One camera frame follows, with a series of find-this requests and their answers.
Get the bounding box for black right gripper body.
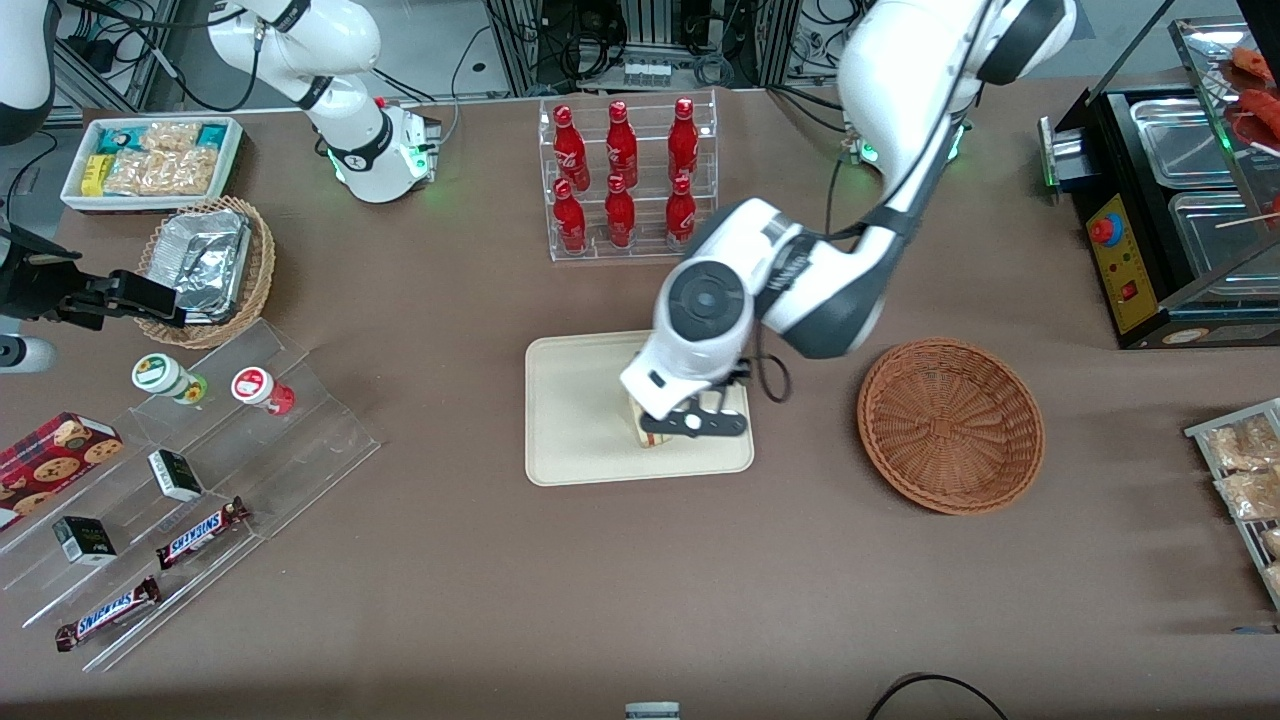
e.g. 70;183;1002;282
0;228;103;327

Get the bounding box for sandwich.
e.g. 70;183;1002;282
627;392;669;450

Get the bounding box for aluminium foil tray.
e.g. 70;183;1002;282
148;209;252;327

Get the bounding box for cream plastic tray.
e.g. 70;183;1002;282
525;330;756;488

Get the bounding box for light wicker basket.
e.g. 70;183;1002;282
135;195;277;351

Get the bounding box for brown wicker basket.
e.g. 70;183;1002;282
857;338;1047;517

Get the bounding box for tray of wrapped pastries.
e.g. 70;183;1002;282
1184;397;1280;612

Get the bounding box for green lid yogurt cup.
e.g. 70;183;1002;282
131;352;209;406

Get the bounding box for white snack bin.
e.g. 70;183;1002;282
60;115;245;215

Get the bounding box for clear cracker bag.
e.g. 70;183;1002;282
105;148;217;197
140;120;202;154

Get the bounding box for red lid yogurt cup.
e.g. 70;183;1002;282
230;366;297;417

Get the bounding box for red chocolate chip cookie box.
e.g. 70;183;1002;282
0;411;125;532

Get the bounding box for red cola bottle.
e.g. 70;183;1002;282
605;100;639;188
552;104;591;191
552;178;589;255
604;173;637;250
667;97;700;184
665;175;698;247

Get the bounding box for small black carton box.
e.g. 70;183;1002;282
147;449;205;503
52;515;119;567

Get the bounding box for clear acrylic stepped stand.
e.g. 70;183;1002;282
0;318;382;673

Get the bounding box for Snickers chocolate bar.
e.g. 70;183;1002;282
55;575;162;653
155;497;251;571

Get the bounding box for black food warmer appliance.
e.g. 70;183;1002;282
1038;15;1280;351

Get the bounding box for steel food pan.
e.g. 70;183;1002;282
1129;98;1238;190
1167;189;1280;302

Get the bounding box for red sausages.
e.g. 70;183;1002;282
1228;45;1280;153

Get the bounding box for black floor cable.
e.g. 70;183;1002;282
864;672;1012;720

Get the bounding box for aluminium equipment frame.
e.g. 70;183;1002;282
484;0;843;97

